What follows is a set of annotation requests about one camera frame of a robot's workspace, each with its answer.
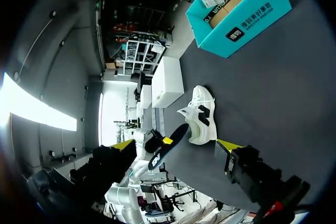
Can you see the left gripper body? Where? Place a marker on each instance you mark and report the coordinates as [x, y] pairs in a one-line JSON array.
[[150, 144]]

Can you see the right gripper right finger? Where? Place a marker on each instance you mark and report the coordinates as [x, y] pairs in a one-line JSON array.
[[244, 166]]

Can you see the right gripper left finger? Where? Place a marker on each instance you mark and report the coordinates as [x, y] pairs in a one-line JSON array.
[[105, 163]]

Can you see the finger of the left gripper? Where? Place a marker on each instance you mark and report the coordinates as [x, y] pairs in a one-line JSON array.
[[165, 139]]

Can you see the black and blue insole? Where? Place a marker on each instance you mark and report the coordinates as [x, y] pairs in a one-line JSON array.
[[168, 148]]

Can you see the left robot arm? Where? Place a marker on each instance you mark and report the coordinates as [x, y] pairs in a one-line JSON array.
[[126, 200]]

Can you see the white shoe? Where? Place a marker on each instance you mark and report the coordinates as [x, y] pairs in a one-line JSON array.
[[202, 119]]

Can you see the teal box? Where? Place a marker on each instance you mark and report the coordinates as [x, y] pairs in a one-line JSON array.
[[236, 16]]

